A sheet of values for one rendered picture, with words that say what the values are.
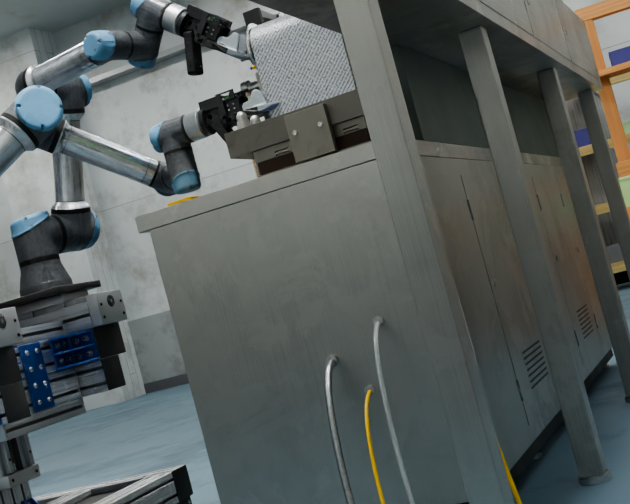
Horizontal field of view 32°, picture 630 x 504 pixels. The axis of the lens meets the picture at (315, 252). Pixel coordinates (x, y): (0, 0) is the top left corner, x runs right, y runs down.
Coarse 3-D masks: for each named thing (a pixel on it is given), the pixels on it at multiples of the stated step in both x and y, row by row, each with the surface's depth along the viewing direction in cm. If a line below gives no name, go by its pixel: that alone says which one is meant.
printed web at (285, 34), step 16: (288, 16) 269; (256, 32) 271; (272, 32) 269; (288, 32) 267; (304, 32) 266; (320, 32) 264; (336, 32) 262; (256, 48) 271; (272, 48) 269; (288, 48) 267; (256, 64) 271
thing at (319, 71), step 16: (304, 48) 266; (320, 48) 264; (336, 48) 263; (272, 64) 269; (288, 64) 268; (304, 64) 266; (320, 64) 264; (336, 64) 263; (272, 80) 269; (288, 80) 268; (304, 80) 266; (320, 80) 265; (336, 80) 263; (352, 80) 262; (272, 96) 270; (288, 96) 268; (304, 96) 267; (320, 96) 265; (272, 112) 270
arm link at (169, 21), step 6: (174, 6) 281; (180, 6) 281; (168, 12) 280; (174, 12) 280; (180, 12) 280; (162, 18) 281; (168, 18) 280; (174, 18) 279; (162, 24) 282; (168, 24) 280; (174, 24) 280; (168, 30) 282; (174, 30) 281
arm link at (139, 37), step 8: (136, 24) 286; (128, 32) 282; (136, 32) 284; (144, 32) 284; (152, 32) 284; (160, 32) 286; (136, 40) 282; (144, 40) 285; (152, 40) 286; (160, 40) 288; (136, 48) 283; (144, 48) 285; (152, 48) 287; (136, 56) 285; (144, 56) 287; (152, 56) 288; (136, 64) 288; (144, 64) 288; (152, 64) 290
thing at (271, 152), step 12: (348, 120) 243; (360, 120) 242; (336, 132) 244; (348, 132) 243; (360, 132) 242; (276, 144) 250; (288, 144) 249; (348, 144) 243; (360, 144) 242; (264, 156) 251; (276, 156) 250; (288, 156) 249; (324, 156) 246; (264, 168) 252; (276, 168) 250
